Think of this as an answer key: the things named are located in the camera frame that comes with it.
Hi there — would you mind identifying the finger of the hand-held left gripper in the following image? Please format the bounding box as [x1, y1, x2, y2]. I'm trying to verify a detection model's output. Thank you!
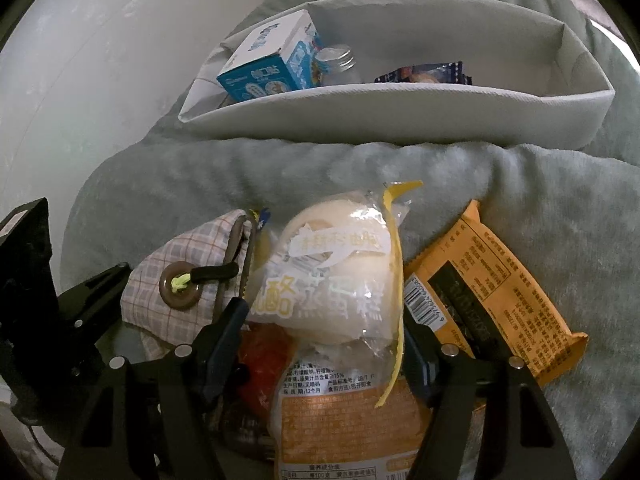
[52, 262, 132, 376]

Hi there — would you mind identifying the grey fleece blanket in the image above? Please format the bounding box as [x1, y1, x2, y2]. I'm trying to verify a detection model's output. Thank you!
[60, 0, 640, 480]

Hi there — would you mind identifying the glass jar with metal lid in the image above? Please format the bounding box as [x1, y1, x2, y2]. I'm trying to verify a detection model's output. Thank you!
[314, 45, 363, 87]

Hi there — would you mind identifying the clear steamed cake packet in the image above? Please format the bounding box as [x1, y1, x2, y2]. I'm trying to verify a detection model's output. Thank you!
[247, 180, 426, 361]

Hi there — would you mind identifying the blue and white carton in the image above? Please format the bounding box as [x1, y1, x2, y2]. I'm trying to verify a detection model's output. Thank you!
[216, 9, 326, 106]

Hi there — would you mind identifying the orange snack packet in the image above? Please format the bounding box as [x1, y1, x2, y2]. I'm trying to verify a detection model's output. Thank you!
[402, 199, 590, 392]

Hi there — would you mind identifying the orange and white drink pouch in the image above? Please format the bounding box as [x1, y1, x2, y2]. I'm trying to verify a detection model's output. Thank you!
[267, 345, 433, 480]

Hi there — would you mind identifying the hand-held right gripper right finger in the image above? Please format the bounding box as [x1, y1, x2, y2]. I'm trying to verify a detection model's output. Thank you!
[400, 305, 581, 480]

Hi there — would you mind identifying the grey fabric storage box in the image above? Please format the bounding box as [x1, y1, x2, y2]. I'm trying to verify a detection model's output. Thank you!
[177, 0, 616, 151]

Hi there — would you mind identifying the checked drawstring pouch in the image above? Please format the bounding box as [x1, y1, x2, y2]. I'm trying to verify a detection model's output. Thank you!
[121, 208, 256, 361]

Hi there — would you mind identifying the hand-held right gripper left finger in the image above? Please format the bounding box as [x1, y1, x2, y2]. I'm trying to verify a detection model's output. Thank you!
[55, 296, 251, 480]

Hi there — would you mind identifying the red snack packet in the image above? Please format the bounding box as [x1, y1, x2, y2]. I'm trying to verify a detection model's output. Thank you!
[235, 322, 296, 416]

